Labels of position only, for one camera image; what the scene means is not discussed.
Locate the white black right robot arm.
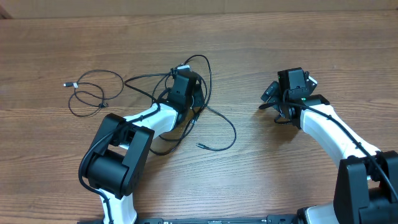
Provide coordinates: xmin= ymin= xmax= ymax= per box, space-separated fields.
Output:
xmin=260 ymin=67 xmax=397 ymax=224

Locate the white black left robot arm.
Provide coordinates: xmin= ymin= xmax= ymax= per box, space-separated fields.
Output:
xmin=78 ymin=84 xmax=205 ymax=223

